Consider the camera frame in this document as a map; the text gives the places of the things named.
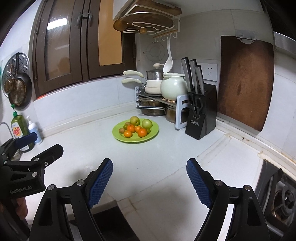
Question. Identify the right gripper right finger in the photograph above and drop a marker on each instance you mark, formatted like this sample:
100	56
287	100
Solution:
247	222

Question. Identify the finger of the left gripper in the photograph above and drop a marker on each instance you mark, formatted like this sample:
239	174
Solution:
46	158
25	140

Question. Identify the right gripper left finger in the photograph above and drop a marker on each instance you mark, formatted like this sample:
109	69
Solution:
51	220

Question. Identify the yellow-green apple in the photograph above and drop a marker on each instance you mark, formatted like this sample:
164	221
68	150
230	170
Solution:
134	120

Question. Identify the large green apple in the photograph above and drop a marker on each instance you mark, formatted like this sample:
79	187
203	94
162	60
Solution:
147	124

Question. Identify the person's hand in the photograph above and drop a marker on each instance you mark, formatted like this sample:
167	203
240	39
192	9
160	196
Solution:
21	207

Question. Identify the white pump bottle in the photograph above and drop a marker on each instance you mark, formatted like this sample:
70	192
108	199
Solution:
33	128

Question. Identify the green dish soap bottle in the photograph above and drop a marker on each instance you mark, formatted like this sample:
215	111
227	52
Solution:
18	124

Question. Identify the hanging frying pan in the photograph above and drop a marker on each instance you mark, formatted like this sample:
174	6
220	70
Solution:
19	89

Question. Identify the gas stove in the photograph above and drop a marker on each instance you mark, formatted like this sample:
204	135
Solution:
275	191

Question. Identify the hanging steamer plate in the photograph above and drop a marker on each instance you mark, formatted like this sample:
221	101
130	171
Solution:
10	68

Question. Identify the orange tangerine with stem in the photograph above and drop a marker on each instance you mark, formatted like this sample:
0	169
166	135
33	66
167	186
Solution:
142	132

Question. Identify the white metal pot rack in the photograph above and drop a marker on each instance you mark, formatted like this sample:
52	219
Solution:
181	105

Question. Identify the steel pan under rack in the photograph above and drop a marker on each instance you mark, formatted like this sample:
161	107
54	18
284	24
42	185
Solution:
150	107

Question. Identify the green plate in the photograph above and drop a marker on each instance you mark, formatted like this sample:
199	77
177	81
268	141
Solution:
154	130

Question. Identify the cream saucepan lower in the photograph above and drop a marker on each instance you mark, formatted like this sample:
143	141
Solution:
150	86

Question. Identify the black knife block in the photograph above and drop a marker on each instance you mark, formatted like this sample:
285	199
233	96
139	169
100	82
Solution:
202	101

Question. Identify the steel pot under rack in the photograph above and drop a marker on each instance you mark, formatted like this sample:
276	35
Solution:
171	114

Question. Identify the steel pot with lid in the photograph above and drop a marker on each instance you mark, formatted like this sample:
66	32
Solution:
156	73

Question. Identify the white ceramic pot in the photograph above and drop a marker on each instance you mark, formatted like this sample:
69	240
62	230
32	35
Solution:
173	85

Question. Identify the wooden cutting board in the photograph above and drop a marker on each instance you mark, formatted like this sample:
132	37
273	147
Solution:
246	80

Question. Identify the white ladle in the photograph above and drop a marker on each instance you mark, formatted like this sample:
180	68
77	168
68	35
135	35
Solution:
169	62

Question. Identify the brown window frame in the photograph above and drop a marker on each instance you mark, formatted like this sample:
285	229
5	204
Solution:
75	42

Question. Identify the cream saucepan upper handle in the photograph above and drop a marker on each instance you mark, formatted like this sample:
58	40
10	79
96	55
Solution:
133	72

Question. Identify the wall power socket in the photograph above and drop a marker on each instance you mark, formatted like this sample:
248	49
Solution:
209	71

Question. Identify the wall shelf rack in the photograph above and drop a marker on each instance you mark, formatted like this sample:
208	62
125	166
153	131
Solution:
159	19

